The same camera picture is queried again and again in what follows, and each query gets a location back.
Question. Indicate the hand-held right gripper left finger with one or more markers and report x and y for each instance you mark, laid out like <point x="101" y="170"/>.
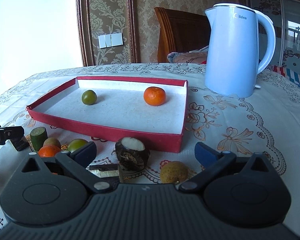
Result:
<point x="86" y="152"/>

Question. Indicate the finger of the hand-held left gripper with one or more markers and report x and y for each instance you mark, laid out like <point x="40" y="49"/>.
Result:
<point x="15" y="132"/>

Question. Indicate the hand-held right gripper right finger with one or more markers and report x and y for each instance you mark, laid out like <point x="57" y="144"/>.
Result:
<point x="205" y="153"/>

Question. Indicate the green round fruit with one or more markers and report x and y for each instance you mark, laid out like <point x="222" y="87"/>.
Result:
<point x="89" y="97"/>
<point x="76" y="144"/>

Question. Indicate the green cucumber piece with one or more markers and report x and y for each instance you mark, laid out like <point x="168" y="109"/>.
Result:
<point x="37" y="137"/>

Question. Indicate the small brown round fruit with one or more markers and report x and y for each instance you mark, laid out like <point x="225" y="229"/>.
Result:
<point x="52" y="142"/>

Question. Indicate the orange mandarin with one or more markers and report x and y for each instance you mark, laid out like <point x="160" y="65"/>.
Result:
<point x="48" y="152"/>
<point x="154" y="96"/>

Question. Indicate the yellowish brown round fruit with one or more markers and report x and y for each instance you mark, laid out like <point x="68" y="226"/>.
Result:
<point x="172" y="172"/>

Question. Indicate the red shallow box tray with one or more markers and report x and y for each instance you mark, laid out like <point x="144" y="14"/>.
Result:
<point x="115" y="110"/>

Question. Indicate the gold foil chocolate bar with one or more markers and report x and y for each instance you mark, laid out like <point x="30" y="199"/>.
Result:
<point x="102" y="172"/>

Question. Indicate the cut dark taro root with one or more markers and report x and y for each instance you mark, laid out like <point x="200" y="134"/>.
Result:
<point x="131" y="158"/>

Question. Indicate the white embroidered tablecloth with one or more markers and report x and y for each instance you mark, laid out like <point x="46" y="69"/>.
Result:
<point x="240" y="120"/>

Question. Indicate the light blue electric kettle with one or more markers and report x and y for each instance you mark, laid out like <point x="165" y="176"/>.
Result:
<point x="230" y="55"/>

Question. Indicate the striped quilt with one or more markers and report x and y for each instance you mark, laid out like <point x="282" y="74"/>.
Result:
<point x="292" y="76"/>

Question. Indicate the wooden bed headboard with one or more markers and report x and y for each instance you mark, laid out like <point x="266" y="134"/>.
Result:
<point x="180" y="35"/>

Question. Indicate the sliding door wardrobe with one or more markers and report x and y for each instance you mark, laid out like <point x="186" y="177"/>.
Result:
<point x="272" y="17"/>

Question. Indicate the white wall light switch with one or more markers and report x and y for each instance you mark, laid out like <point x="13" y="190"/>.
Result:
<point x="110" y="40"/>

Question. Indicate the framed damask wall panel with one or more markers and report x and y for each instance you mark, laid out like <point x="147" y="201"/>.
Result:
<point x="107" y="12"/>

